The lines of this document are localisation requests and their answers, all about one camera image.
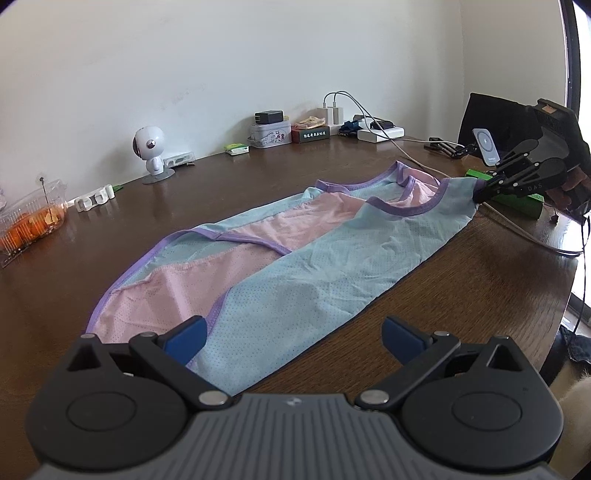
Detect pink blue mesh vest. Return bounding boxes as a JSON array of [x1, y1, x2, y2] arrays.
[[88, 162, 483, 395]]

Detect person's right hand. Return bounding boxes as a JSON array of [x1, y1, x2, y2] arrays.
[[544, 167, 591, 213]]

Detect white phone stand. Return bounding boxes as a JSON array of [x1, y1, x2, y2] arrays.
[[473, 128, 501, 167]]

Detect green object at edge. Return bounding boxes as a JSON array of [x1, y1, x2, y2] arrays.
[[493, 194, 544, 220]]

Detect black binder clips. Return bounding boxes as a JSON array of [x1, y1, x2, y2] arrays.
[[424, 137, 468, 160]]

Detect white power strip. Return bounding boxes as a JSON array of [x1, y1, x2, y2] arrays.
[[356, 127, 406, 144]]

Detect white clip gadget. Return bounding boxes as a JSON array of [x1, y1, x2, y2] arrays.
[[73, 184, 115, 213]]

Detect clear box of oranges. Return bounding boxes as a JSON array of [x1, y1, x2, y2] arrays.
[[1, 180, 67, 268]]

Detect white flat remote device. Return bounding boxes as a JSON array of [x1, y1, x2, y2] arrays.
[[163, 152, 195, 169]]

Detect snack packet on box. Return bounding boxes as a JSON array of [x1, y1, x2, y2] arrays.
[[294, 115, 327, 130]]

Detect green white small box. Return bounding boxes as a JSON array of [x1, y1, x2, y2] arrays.
[[224, 143, 249, 156]]

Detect dark green labelled box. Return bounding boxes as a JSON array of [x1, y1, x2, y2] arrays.
[[291, 126, 331, 144]]

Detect white illustrated tin box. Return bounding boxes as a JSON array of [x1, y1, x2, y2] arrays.
[[247, 120, 291, 149]]

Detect black power adapter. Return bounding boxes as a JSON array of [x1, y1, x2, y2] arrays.
[[254, 110, 284, 125]]

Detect white charging cable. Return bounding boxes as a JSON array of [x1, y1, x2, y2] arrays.
[[321, 90, 583, 257]]

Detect white wall charger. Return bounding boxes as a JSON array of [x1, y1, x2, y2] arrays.
[[322, 106, 345, 127]]

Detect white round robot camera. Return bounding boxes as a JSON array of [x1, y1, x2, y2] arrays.
[[132, 126, 175, 185]]

